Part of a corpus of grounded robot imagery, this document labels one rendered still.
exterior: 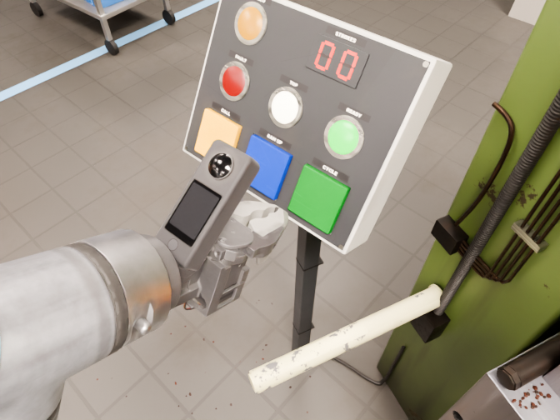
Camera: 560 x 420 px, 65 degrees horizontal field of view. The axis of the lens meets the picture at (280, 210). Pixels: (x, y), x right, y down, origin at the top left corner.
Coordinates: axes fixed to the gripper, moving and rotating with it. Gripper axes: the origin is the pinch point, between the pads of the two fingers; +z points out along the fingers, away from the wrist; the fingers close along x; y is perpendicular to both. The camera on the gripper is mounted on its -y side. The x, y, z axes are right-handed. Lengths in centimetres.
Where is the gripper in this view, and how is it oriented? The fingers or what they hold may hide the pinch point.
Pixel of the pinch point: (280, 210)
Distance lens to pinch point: 52.7
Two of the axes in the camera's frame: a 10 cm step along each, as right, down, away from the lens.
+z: 5.6, -2.0, 8.0
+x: 7.7, 4.9, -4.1
